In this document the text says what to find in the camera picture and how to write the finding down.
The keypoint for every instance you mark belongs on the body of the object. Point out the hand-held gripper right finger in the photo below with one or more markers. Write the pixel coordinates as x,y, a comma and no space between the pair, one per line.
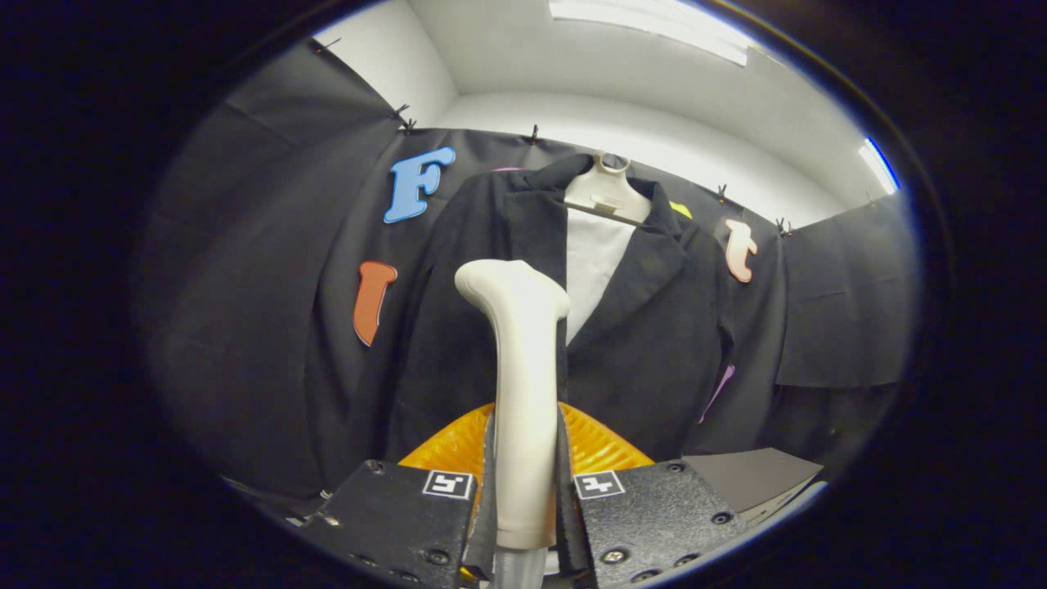
568,507

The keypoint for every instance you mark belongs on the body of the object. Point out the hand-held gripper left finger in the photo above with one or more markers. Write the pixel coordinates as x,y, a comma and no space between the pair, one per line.
488,507

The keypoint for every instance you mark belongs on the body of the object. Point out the white garment steamer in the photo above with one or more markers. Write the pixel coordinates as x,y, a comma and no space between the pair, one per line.
527,393

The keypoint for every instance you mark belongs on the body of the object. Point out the black suit jacket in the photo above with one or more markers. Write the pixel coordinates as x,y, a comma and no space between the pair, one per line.
654,352

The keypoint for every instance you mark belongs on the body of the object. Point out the white shirt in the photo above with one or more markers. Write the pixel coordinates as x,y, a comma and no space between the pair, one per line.
593,262

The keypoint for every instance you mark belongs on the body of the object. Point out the white clothes hanger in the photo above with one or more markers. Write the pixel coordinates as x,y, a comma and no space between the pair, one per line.
605,192

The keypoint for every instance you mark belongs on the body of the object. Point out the grey cabinet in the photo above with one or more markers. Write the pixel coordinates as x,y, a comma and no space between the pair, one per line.
752,478

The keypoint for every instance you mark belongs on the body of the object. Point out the black backdrop cloth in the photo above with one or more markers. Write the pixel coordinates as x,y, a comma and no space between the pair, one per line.
262,286

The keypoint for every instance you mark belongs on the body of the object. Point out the small ceiling light panel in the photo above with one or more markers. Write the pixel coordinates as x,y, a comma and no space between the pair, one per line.
879,165

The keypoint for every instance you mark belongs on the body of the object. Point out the long ceiling light panel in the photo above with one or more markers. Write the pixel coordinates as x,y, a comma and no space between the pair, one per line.
654,24

